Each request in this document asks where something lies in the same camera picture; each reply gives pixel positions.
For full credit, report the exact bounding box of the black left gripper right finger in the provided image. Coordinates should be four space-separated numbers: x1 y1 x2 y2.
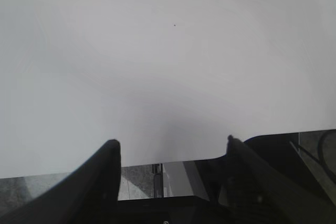
226 135 335 223

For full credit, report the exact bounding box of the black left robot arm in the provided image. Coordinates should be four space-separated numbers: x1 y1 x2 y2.
1 133 335 223

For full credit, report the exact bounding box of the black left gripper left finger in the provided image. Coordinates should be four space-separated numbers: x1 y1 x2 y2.
1 140 121 223

